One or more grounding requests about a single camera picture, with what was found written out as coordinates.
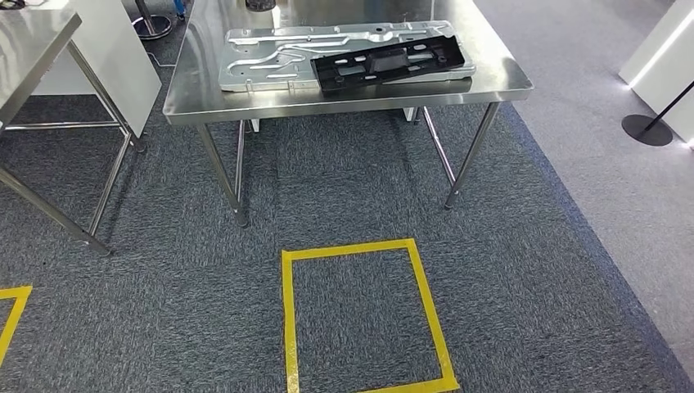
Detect stainless steel workbench table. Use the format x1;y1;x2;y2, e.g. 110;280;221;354
162;0;535;229

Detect yellow floor tape square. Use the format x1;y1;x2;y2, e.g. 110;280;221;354
281;237;461;393
0;286;34;367

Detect stamped grey metal panel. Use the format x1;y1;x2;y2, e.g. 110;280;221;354
218;20;477;93

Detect chrome stanchion pole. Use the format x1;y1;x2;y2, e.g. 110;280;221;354
131;0;174;41

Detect white cabinet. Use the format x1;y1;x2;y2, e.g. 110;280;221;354
32;0;163;138

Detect black stanchion base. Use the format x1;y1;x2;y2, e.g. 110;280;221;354
621;81;694;147

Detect white display stand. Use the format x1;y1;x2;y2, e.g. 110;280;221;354
619;0;694;147

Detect stainless steel side table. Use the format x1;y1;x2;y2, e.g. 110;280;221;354
0;7;147;257

